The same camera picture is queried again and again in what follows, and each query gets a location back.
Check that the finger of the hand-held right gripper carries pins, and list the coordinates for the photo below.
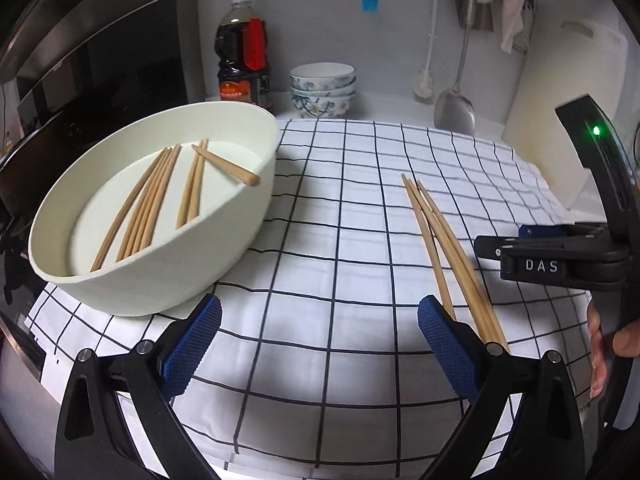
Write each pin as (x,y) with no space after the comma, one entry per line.
(540,246)
(542,230)

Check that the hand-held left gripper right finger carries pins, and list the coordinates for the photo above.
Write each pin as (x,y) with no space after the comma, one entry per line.
(445,350)

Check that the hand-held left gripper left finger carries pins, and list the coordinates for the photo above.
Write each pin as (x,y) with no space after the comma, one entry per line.
(192,345)

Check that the cream plastic basin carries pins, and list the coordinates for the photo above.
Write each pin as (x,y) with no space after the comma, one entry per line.
(150,280)

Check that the long wooden chopstick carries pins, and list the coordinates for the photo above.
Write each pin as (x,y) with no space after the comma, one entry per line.
(464,270)
(454,270)
(434,260)

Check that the group of wooden chopsticks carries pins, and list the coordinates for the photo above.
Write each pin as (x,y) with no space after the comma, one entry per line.
(150,195)

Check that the person's right hand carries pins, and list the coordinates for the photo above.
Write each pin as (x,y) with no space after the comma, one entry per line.
(596,355)

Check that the white cutting board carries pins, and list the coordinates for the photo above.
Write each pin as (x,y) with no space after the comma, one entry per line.
(550,85)

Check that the white checked cloth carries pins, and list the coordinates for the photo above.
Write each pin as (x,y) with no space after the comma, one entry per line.
(325,260)

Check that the metal spatula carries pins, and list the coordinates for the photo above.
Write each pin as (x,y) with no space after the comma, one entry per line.
(452,110)

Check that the pink hanging towel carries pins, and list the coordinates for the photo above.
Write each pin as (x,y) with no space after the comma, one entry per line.
(507,5)

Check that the white dish brush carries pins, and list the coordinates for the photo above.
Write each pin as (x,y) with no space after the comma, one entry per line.
(424,89)

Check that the black stove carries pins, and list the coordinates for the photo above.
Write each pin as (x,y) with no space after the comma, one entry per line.
(20,185)

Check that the floral ceramic bowl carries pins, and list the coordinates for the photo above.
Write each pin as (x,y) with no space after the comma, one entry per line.
(322,94)
(322,74)
(322,107)

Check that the dark sauce bottle red label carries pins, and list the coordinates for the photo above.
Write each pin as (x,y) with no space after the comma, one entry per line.
(242,80)

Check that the black range hood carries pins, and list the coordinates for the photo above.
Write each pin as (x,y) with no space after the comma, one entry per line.
(100,50)

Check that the blue wall hook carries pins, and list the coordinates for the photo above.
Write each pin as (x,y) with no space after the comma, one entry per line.
(370,2)

